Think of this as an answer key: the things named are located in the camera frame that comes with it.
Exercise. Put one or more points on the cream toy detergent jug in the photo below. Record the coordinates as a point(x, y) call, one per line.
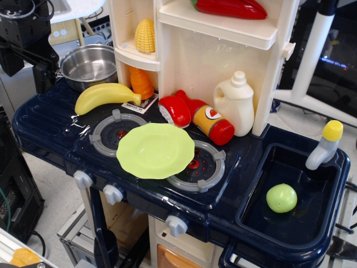
point(233, 99)

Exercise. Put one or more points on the yellow toy banana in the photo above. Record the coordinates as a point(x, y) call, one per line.
point(102, 94)

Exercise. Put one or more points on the red toy chili pepper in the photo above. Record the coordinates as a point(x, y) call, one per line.
point(250, 10)

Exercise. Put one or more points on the grey middle stove knob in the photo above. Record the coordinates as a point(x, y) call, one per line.
point(113, 195)

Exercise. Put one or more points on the green toy pear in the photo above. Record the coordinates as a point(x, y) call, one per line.
point(281, 198)

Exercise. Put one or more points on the black computer case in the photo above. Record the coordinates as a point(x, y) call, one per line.
point(21, 201)

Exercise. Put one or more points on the stainless steel pot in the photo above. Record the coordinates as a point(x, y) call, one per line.
point(87, 66)

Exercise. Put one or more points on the grey left stove burner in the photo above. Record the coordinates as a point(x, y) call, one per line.
point(109, 132)

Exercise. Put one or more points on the light green plastic plate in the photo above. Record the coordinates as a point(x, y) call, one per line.
point(155, 151)

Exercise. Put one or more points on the yellow cloth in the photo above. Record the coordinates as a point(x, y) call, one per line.
point(23, 257)

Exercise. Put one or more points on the red toy ketchup bottle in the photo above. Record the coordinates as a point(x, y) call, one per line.
point(210, 121)

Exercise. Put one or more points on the yellow toy corn cob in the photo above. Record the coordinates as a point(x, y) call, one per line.
point(144, 39)

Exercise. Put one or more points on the toy dishwasher appliance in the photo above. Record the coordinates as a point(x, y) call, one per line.
point(66, 31)

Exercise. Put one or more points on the grey stove knob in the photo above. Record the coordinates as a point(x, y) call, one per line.
point(82, 179)
point(113, 195)
point(176, 225)

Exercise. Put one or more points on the cream toy kitchen shelf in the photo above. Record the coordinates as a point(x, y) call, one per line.
point(195, 51)

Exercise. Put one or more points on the grey stove burner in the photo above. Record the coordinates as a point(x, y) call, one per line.
point(109, 132)
point(204, 171)

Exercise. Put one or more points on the white metal stand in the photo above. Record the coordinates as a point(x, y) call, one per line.
point(297, 96)

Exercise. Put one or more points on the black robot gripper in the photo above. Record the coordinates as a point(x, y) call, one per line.
point(25, 31)

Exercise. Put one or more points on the navy toy kitchen counter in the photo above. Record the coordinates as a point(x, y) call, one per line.
point(233, 214)

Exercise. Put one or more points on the orange toy carrot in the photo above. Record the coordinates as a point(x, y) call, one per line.
point(141, 83)

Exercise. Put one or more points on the grey right stove burner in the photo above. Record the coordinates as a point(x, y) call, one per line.
point(204, 171)

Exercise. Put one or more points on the grey yellow toy faucet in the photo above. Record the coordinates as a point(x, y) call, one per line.
point(327, 147)

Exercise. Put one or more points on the grey left stove knob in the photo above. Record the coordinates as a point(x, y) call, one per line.
point(82, 179)

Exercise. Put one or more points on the grey right stove knob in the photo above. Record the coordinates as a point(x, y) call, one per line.
point(176, 225)

